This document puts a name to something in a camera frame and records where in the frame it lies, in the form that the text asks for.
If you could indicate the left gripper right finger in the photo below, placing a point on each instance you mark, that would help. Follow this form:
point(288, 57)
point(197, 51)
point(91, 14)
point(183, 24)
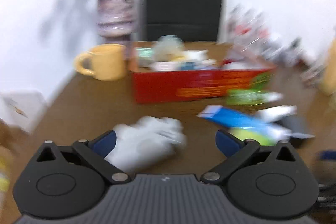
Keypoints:
point(237, 153)

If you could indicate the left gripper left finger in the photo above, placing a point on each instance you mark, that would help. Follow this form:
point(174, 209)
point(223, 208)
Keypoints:
point(93, 154)

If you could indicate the yellow green packet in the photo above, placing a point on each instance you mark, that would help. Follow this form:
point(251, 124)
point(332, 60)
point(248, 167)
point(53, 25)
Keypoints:
point(243, 134)

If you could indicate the white cloth glove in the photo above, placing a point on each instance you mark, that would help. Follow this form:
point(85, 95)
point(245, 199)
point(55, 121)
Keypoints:
point(145, 143)

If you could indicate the blue white box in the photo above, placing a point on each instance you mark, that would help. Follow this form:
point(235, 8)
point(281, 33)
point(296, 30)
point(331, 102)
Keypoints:
point(234, 119)

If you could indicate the white spray bottle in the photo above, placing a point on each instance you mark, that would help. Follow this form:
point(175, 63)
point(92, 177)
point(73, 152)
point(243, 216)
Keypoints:
point(274, 114)

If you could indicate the green spray bottle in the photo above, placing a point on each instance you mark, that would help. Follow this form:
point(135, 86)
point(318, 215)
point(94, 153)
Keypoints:
point(251, 97)

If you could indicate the white canvas picture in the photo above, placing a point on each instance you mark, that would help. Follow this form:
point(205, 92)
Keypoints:
point(25, 109)

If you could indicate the yellow ceramic mug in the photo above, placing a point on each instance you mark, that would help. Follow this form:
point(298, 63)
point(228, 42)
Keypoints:
point(105, 62)

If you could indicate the red orange cardboard box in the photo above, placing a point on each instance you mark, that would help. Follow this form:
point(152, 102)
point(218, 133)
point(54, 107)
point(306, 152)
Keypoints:
point(174, 86)

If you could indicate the yellow thermos bottle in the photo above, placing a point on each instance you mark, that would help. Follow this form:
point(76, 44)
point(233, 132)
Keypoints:
point(327, 83)

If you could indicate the clear water bottle left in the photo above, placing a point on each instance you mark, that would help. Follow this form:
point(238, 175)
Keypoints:
point(247, 29)

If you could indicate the crinkled clear plastic bag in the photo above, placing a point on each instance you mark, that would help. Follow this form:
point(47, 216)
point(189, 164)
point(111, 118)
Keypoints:
point(168, 48)

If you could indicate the purple white ceramic vase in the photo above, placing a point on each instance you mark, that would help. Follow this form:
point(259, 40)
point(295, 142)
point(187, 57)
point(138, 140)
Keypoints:
point(116, 20)

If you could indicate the black paper shopping bag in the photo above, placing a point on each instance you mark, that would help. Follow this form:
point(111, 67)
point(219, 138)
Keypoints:
point(190, 20)

